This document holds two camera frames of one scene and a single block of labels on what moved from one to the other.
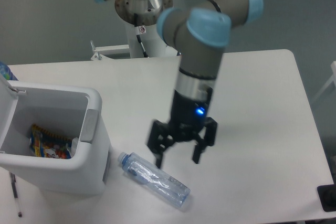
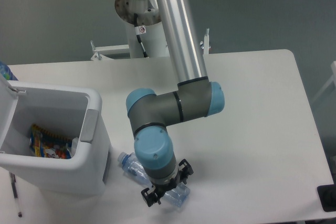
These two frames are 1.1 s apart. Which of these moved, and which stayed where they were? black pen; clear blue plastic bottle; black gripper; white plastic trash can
Moved: black gripper
Stayed: white plastic trash can; clear blue plastic bottle; black pen
